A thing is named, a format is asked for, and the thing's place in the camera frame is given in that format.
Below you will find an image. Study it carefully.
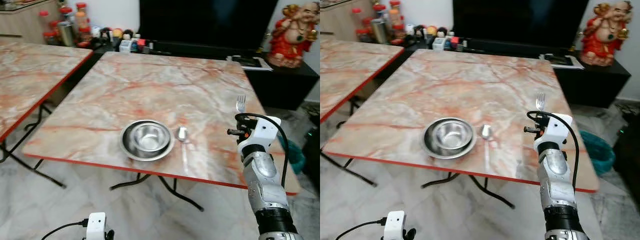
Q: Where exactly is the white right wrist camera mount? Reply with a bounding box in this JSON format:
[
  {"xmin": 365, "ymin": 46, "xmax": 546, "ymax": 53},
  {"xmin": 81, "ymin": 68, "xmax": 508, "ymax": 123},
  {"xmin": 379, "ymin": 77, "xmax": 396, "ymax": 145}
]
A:
[
  {"xmin": 236, "ymin": 116, "xmax": 282, "ymax": 158},
  {"xmin": 533, "ymin": 113, "xmax": 574, "ymax": 153}
]

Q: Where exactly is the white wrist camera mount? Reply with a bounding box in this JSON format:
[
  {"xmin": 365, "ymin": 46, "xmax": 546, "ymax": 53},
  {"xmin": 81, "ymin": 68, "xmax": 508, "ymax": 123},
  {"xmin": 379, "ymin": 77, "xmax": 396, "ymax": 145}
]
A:
[
  {"xmin": 236, "ymin": 116, "xmax": 282, "ymax": 158},
  {"xmin": 533, "ymin": 113, "xmax": 574, "ymax": 153},
  {"xmin": 85, "ymin": 212, "xmax": 107, "ymax": 240},
  {"xmin": 383, "ymin": 211, "xmax": 406, "ymax": 240}
]

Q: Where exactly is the black flat television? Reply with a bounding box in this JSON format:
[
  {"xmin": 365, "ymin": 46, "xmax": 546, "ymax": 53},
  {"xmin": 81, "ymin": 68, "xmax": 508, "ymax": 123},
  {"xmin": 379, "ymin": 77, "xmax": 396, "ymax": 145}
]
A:
[
  {"xmin": 452, "ymin": 0, "xmax": 591, "ymax": 50},
  {"xmin": 139, "ymin": 0, "xmax": 279, "ymax": 51}
]

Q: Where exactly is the stainless steel bowl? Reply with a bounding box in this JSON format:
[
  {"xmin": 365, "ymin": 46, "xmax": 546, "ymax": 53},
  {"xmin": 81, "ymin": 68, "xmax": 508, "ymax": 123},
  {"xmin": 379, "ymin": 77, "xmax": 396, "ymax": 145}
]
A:
[
  {"xmin": 422, "ymin": 117, "xmax": 477, "ymax": 160},
  {"xmin": 119, "ymin": 119, "xmax": 175, "ymax": 162}
]

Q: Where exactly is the light wooden drawer cabinet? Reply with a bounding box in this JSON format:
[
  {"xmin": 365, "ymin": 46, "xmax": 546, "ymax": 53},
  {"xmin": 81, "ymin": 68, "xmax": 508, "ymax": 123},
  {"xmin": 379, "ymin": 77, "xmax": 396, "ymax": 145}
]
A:
[
  {"xmin": 320, "ymin": 0, "xmax": 368, "ymax": 36},
  {"xmin": 0, "ymin": 0, "xmax": 56, "ymax": 38}
]

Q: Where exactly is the teal plastic basket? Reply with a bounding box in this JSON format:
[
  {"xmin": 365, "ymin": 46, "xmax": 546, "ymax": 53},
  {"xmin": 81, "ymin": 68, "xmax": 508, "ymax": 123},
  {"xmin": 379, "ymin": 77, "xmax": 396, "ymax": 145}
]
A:
[
  {"xmin": 282, "ymin": 137, "xmax": 307, "ymax": 175},
  {"xmin": 580, "ymin": 130, "xmax": 617, "ymax": 176}
]

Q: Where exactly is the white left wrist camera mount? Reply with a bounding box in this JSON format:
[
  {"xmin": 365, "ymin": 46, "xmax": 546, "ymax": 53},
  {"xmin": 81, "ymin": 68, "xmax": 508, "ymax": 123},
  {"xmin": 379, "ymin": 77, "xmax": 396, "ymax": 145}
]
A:
[
  {"xmin": 85, "ymin": 212, "xmax": 107, "ymax": 240},
  {"xmin": 383, "ymin": 211, "xmax": 406, "ymax": 240}
]

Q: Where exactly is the red laughing Buddha statue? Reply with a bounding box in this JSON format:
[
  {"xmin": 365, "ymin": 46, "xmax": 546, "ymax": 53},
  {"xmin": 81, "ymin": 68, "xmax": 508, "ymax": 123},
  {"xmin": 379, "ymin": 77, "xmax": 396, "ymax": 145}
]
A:
[
  {"xmin": 580, "ymin": 0, "xmax": 631, "ymax": 67},
  {"xmin": 266, "ymin": 1, "xmax": 321, "ymax": 68}
]

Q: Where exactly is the flat dark tray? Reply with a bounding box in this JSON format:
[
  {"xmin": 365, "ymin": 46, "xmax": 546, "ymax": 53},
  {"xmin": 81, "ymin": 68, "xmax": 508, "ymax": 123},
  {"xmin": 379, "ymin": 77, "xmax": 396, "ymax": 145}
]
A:
[
  {"xmin": 539, "ymin": 52, "xmax": 585, "ymax": 70},
  {"xmin": 227, "ymin": 55, "xmax": 273, "ymax": 72}
]

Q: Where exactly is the steel cylindrical canister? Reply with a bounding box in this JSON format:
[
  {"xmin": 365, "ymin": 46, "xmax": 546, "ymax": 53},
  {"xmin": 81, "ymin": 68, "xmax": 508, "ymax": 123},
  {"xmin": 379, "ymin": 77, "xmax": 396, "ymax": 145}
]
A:
[
  {"xmin": 57, "ymin": 21, "xmax": 76, "ymax": 47},
  {"xmin": 371, "ymin": 19, "xmax": 390, "ymax": 45}
]

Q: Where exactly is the silver metal spoon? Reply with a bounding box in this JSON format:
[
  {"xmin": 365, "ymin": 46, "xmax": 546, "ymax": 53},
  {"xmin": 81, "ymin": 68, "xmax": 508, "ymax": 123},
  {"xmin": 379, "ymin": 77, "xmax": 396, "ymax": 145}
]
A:
[
  {"xmin": 480, "ymin": 125, "xmax": 494, "ymax": 171},
  {"xmin": 176, "ymin": 126, "xmax": 191, "ymax": 173}
]

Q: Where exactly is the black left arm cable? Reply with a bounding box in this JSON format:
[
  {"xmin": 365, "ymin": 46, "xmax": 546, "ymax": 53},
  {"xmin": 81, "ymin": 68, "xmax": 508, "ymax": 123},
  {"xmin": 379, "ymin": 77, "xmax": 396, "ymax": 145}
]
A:
[
  {"xmin": 334, "ymin": 218, "xmax": 387, "ymax": 240},
  {"xmin": 41, "ymin": 220, "xmax": 90, "ymax": 240}
]

